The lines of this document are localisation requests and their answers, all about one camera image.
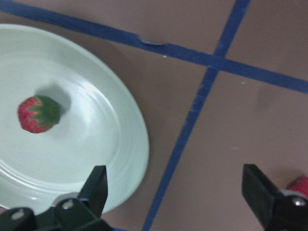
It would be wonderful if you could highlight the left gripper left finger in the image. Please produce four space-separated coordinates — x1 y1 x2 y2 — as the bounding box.
77 166 107 217

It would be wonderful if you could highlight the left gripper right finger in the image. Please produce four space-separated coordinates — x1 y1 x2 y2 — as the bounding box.
242 164 284 229

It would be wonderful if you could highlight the red strawberry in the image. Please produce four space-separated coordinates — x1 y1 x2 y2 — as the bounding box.
288 177 308 198
17 95 61 134

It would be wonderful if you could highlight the pale green plate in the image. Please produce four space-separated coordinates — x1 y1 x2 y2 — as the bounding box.
0 24 149 213

